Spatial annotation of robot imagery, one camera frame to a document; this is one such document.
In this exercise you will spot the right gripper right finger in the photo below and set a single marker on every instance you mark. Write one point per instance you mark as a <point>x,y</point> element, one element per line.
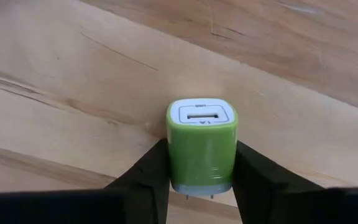
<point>259,186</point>

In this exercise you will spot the small green plug adapter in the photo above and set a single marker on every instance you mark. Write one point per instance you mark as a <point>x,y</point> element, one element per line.
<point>202,149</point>

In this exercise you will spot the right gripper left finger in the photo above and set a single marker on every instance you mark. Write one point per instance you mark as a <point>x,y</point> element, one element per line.
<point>145,186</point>

